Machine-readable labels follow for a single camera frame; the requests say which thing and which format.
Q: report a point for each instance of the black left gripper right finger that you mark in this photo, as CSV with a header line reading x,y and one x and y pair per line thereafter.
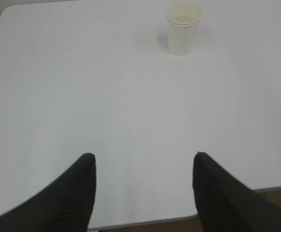
x,y
224,204

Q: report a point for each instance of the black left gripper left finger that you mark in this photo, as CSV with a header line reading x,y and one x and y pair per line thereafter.
x,y
65,205

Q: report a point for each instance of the white paper cup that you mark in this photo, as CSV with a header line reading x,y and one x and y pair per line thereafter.
x,y
183,19

